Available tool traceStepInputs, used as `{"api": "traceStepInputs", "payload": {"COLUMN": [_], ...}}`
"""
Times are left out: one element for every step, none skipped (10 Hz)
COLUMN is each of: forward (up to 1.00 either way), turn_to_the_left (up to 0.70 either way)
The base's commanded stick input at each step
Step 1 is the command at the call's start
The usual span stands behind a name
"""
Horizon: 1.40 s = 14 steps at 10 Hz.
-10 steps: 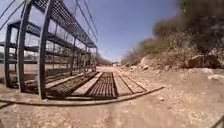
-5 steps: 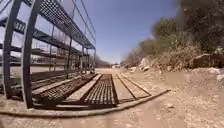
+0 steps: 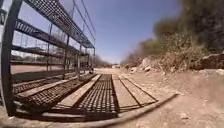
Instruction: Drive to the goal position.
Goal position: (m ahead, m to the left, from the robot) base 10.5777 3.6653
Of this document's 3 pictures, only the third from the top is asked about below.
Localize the metal frame rack structure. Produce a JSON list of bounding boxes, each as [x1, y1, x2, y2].
[[0, 0, 98, 118]]

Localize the dry bushes on slope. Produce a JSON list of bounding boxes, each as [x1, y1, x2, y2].
[[120, 0, 224, 73]]

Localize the brown dirt ground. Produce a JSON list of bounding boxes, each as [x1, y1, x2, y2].
[[0, 63, 224, 128]]

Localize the pile of rocks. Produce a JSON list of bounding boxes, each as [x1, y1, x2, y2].
[[128, 53, 224, 77]]

